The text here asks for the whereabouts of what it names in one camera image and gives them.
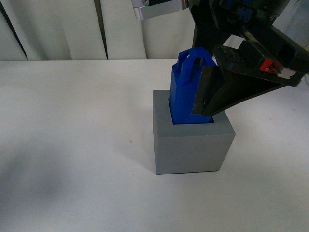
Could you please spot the gray cube base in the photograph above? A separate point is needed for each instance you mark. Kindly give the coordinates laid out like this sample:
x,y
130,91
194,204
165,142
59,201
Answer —
x,y
188,148

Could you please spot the white curtain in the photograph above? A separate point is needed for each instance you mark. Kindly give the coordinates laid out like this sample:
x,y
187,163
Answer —
x,y
33,30

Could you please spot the blue insert part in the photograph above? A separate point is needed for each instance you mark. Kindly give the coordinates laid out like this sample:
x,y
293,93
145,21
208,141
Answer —
x,y
186,91

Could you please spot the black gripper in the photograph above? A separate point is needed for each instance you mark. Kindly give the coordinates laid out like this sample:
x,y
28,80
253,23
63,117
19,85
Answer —
x,y
253,57

